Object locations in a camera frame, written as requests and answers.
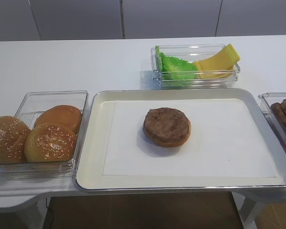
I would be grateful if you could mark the yellow cheese slice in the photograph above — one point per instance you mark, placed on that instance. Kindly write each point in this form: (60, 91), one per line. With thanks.
(223, 60)
(212, 74)

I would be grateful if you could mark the green lettuce leaf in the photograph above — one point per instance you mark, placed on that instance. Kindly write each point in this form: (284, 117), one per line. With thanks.
(173, 68)

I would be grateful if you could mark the clear lettuce cheese container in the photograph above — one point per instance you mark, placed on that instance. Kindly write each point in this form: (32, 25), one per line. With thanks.
(191, 53)

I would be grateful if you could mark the brown meat patty on bun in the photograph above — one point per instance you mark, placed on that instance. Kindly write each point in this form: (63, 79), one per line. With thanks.
(166, 124)

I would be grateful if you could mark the silver metal tray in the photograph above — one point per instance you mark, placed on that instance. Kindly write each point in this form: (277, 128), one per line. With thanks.
(90, 174)

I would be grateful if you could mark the plain bun bottom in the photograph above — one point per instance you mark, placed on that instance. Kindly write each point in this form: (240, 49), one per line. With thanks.
(65, 115)

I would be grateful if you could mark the white paper sheet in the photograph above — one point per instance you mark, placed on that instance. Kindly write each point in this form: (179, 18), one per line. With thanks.
(224, 142)

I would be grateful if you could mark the yellow cheese slice in container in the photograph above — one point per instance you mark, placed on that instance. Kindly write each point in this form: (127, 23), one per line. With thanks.
(212, 74)

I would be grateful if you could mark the right sesame bun top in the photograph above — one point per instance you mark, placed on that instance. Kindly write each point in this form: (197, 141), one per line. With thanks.
(49, 143)

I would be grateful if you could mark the sesame bun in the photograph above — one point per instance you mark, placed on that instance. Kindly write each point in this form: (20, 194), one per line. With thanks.
(49, 143)
(13, 133)

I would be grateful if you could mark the clear bun container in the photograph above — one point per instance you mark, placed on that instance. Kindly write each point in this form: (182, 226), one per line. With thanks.
(34, 105)

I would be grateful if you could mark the brown meat patty left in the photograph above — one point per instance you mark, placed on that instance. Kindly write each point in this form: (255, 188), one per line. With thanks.
(279, 113)

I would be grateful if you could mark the left sesame bun top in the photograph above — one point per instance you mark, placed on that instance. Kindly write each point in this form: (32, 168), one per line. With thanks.
(13, 133)

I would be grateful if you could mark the clear patty tomato container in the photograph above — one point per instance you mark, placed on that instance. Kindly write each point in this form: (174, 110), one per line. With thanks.
(266, 100)

